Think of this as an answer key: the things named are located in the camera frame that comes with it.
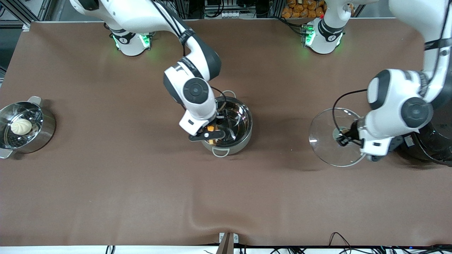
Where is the glass pot lid with knob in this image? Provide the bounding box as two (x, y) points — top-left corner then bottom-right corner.
(309, 107), (368, 167)

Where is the steel pot with handles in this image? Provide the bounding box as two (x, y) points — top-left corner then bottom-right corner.
(201, 90), (254, 158)

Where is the steel steamer pot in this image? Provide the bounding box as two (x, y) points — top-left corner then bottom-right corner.
(0, 96), (57, 159)

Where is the black rice cooker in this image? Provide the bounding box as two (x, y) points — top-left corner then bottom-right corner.
(395, 76), (452, 167)

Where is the brown table mat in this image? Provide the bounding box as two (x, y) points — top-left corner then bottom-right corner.
(0, 18), (452, 247)

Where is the bag of orange bread rolls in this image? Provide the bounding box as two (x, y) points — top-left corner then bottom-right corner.
(281, 0), (326, 19)

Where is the white steamed bun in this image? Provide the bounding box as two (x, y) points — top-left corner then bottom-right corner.
(10, 118), (33, 135)

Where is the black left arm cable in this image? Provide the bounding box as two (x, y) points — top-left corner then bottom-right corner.
(332, 89), (369, 142)

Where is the black looped cable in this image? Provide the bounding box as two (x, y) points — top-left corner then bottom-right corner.
(328, 232), (355, 254)

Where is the metal bracket at table edge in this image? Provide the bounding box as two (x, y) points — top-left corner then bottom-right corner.
(216, 232), (239, 254)

